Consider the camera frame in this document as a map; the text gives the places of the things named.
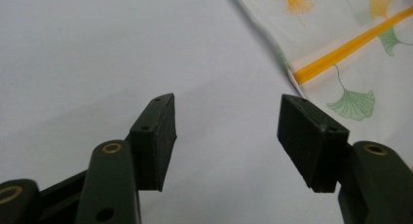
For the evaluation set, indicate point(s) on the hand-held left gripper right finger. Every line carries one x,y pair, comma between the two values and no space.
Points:
311,142

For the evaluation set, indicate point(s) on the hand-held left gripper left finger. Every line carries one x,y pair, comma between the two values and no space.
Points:
152,142

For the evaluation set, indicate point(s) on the white mesh laundry bag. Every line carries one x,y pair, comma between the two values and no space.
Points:
357,45

